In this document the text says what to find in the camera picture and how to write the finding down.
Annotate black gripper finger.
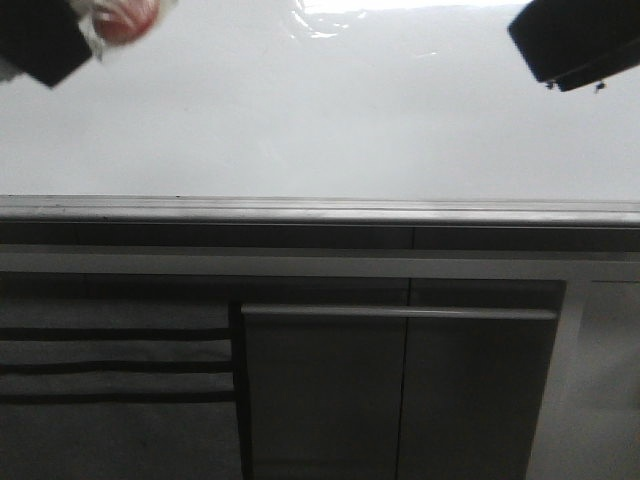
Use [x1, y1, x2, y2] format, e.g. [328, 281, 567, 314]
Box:
[1, 0, 92, 88]
[507, 0, 639, 92]

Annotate grey whiteboard marker tray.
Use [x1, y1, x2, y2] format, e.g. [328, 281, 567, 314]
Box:
[1, 195, 639, 229]

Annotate white whiteboard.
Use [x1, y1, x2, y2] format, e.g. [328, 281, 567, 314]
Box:
[1, 1, 639, 201]

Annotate grey drawer unit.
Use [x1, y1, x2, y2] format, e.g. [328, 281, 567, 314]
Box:
[1, 274, 253, 479]

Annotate grey cabinet with doors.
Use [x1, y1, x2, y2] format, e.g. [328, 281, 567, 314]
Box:
[234, 279, 566, 479]

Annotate white table frame rail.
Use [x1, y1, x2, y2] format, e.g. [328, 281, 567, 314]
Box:
[1, 244, 639, 282]

